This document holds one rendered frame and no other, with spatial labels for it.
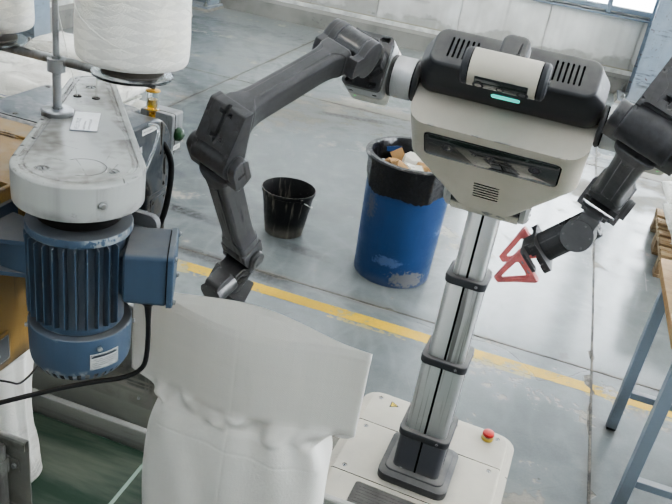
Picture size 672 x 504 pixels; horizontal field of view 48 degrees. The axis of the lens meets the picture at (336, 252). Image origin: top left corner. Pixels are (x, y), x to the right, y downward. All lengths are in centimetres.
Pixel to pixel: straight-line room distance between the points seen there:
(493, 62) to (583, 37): 783
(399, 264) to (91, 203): 279
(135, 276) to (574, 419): 241
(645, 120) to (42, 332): 88
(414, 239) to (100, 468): 207
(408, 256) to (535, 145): 217
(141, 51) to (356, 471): 154
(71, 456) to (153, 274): 108
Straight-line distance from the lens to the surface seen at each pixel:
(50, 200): 103
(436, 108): 162
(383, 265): 371
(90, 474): 207
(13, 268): 117
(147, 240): 113
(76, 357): 117
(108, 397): 225
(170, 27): 111
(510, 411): 315
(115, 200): 104
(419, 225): 361
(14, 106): 156
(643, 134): 105
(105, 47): 110
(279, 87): 132
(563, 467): 299
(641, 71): 887
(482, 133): 159
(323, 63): 141
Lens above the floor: 183
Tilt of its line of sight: 27 degrees down
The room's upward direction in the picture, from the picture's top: 10 degrees clockwise
